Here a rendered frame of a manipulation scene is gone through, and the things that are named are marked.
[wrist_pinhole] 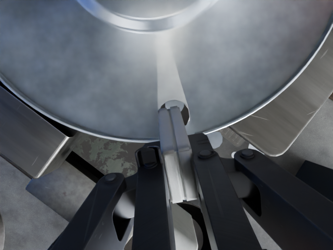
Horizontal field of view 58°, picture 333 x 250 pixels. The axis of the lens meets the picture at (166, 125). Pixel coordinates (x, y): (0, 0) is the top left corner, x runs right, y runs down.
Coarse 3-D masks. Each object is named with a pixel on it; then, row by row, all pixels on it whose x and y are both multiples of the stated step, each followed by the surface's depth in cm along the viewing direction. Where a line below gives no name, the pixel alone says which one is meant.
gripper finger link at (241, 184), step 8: (192, 136) 17; (200, 136) 17; (192, 144) 16; (200, 144) 16; (208, 144) 16; (192, 152) 16; (224, 160) 14; (232, 160) 14; (232, 168) 14; (232, 176) 13; (240, 176) 13; (232, 184) 14; (240, 184) 13; (248, 184) 13; (240, 192) 14; (248, 192) 13; (256, 192) 13
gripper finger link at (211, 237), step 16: (208, 160) 14; (208, 176) 12; (224, 176) 12; (208, 192) 11; (224, 192) 11; (208, 208) 10; (224, 208) 10; (240, 208) 10; (208, 224) 11; (224, 224) 10; (240, 224) 9; (224, 240) 9; (240, 240) 9; (256, 240) 9
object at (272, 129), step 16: (320, 64) 22; (304, 80) 22; (320, 80) 22; (288, 96) 22; (304, 96) 22; (320, 96) 22; (256, 112) 22; (272, 112) 22; (288, 112) 22; (304, 112) 22; (240, 128) 22; (256, 128) 22; (272, 128) 22; (288, 128) 22; (256, 144) 22; (272, 144) 22; (288, 144) 22
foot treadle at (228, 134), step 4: (224, 128) 84; (228, 128) 84; (224, 132) 84; (228, 132) 84; (232, 132) 84; (224, 136) 84; (228, 136) 84; (232, 136) 84; (236, 136) 84; (240, 136) 84; (228, 140) 84; (232, 140) 84; (236, 140) 84; (240, 140) 84; (244, 140) 84; (236, 144) 84; (240, 144) 84
